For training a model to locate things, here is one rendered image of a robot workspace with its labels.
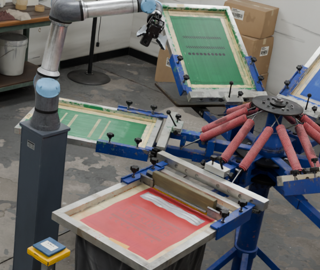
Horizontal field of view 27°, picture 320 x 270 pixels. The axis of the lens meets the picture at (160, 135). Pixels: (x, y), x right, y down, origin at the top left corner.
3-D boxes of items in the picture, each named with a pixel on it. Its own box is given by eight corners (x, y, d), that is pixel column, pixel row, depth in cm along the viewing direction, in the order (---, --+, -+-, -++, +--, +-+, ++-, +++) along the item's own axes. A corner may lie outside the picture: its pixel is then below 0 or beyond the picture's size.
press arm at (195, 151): (60, 136, 409) (61, 127, 407) (63, 132, 415) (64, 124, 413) (261, 174, 399) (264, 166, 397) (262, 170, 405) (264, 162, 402)
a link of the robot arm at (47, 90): (35, 111, 329) (36, 84, 323) (33, 100, 340) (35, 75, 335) (59, 112, 332) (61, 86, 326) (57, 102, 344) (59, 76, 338)
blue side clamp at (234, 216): (216, 240, 310) (219, 227, 308) (207, 235, 313) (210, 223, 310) (250, 219, 333) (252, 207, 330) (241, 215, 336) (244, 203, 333)
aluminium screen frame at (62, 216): (149, 278, 274) (150, 270, 273) (51, 219, 305) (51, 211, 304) (249, 216, 333) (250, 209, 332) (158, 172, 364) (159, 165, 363)
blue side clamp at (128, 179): (126, 193, 340) (128, 181, 337) (119, 189, 343) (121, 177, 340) (162, 177, 362) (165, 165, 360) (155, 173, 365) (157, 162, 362)
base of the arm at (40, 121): (23, 122, 338) (24, 104, 334) (47, 117, 349) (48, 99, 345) (43, 133, 330) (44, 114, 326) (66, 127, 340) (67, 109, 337)
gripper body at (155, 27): (151, 21, 320) (152, 9, 330) (142, 34, 325) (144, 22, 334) (165, 28, 322) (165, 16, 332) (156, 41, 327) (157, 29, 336)
